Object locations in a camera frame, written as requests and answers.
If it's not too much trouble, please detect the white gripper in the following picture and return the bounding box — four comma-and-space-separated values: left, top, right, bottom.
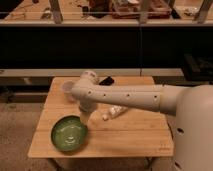
79, 101, 98, 125

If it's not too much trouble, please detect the green ceramic bowl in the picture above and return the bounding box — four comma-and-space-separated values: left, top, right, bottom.
51, 115, 88, 152

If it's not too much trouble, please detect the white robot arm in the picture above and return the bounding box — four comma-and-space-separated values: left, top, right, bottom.
71, 71, 213, 171

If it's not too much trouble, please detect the wooden table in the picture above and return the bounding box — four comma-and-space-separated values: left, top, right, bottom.
28, 77, 173, 158

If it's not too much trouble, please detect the black rectangular device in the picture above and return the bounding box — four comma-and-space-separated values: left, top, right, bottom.
100, 76, 114, 86

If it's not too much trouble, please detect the long workbench shelf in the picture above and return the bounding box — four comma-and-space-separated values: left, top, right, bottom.
0, 0, 213, 27

